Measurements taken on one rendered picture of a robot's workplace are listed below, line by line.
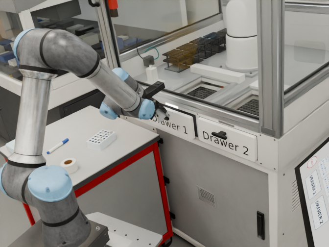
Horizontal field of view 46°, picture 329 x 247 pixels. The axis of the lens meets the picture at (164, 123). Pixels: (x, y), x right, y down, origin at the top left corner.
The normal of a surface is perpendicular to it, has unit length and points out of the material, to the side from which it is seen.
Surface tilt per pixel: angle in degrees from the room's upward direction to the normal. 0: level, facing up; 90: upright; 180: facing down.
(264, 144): 90
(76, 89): 90
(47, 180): 8
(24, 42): 55
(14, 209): 0
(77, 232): 72
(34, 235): 0
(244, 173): 90
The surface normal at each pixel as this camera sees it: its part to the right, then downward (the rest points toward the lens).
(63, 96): 0.68, 0.26
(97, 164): -0.14, -0.87
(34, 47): -0.55, 0.07
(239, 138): -0.72, 0.41
